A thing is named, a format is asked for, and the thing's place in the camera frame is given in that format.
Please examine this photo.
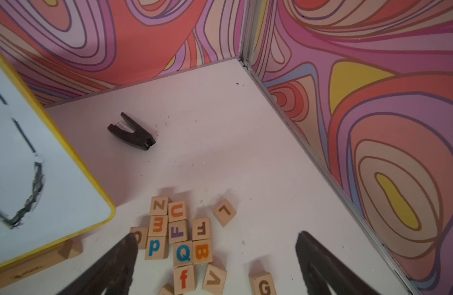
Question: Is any wooden block red f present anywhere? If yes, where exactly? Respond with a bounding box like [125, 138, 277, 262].
[173, 264, 197, 295]

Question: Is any wooden block orange D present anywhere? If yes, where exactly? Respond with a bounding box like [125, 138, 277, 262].
[192, 239, 213, 265]

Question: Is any wooden block orange U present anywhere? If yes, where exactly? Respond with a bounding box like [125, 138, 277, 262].
[168, 201, 187, 223]

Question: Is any wooden block purple F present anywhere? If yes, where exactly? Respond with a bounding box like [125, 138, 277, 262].
[168, 220, 188, 244]

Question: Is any wooden block letter V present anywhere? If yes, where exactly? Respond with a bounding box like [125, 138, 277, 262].
[202, 264, 228, 295]

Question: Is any aluminium corner frame post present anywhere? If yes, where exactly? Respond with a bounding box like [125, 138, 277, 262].
[238, 0, 267, 71]

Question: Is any wooden block letter C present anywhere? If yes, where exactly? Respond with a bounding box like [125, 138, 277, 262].
[130, 227, 149, 250]

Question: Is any black stapler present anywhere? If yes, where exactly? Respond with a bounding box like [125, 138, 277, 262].
[107, 112, 156, 151]

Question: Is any yellow framed whiteboard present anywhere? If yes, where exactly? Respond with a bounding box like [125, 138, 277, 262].
[0, 53, 115, 270]

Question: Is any wooden whiteboard easel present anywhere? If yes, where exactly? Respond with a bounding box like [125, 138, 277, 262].
[0, 239, 83, 289]

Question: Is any wooden block letter L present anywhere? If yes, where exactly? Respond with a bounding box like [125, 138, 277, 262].
[213, 199, 237, 227]

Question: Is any wooden block blue Q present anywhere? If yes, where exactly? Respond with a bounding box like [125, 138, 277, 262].
[172, 240, 193, 268]

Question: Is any wooden block letter N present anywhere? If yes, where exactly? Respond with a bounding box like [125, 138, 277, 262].
[150, 197, 171, 216]

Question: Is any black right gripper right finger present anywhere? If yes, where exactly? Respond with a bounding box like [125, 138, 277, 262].
[295, 231, 378, 295]

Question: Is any wooden block letter G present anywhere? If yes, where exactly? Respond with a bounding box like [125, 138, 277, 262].
[249, 272, 277, 295]

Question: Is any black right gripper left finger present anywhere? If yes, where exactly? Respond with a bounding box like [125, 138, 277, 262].
[59, 233, 138, 295]

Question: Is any wooden block blue P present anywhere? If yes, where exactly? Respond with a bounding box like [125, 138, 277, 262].
[145, 236, 169, 260]

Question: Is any wooden block brown F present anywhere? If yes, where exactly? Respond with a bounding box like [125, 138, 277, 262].
[192, 218, 211, 241]

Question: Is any wooden block orange E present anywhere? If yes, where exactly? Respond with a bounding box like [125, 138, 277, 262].
[148, 215, 169, 237]

